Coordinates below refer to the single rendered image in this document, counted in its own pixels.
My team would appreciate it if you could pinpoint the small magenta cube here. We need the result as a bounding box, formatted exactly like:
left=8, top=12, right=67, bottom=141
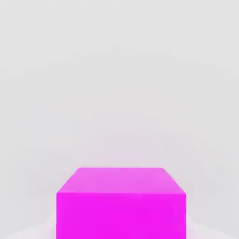
left=56, top=167, right=187, bottom=239

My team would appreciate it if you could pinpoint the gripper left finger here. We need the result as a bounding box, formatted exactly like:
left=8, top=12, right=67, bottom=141
left=11, top=214, right=57, bottom=239

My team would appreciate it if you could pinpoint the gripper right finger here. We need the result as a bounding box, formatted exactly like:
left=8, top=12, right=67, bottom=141
left=186, top=214, right=230, bottom=239

